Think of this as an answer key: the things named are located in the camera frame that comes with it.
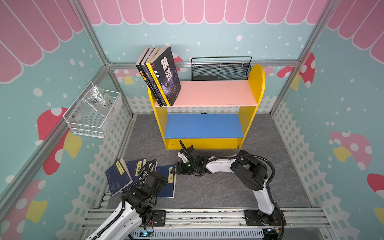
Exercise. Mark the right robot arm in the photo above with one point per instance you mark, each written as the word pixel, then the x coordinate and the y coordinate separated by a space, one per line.
pixel 254 172

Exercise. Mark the black mesh wire basket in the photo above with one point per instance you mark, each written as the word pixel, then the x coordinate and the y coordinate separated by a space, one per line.
pixel 221 68

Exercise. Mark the black wolf book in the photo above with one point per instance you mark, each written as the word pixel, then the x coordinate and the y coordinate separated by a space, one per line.
pixel 166 67

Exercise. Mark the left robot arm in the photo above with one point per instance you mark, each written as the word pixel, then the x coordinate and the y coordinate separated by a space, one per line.
pixel 136 206

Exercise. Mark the yellow pink blue bookshelf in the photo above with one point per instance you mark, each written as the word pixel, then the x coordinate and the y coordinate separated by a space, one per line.
pixel 236 102

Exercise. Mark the navy book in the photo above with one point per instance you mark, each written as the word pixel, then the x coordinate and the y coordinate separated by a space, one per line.
pixel 168 192
pixel 118 176
pixel 134 167

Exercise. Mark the white wire wall basket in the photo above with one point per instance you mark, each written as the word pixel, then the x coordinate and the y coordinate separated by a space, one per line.
pixel 82 121

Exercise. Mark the black Murphy's law book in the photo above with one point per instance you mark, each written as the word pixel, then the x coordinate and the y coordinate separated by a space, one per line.
pixel 138 65

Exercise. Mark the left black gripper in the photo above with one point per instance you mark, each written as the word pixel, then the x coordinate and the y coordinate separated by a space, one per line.
pixel 162 184

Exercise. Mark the purple old man book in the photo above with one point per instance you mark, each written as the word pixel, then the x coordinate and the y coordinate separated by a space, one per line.
pixel 149 78

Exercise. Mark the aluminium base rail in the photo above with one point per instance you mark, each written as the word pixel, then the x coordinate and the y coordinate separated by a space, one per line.
pixel 302 224

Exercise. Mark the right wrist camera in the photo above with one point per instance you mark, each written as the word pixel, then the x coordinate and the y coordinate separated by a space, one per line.
pixel 183 157

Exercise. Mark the clear plastic bag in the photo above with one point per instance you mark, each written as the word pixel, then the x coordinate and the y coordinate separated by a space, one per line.
pixel 98 101

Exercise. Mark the yellow cartoon boy book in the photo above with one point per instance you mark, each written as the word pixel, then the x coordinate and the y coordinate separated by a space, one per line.
pixel 155 74

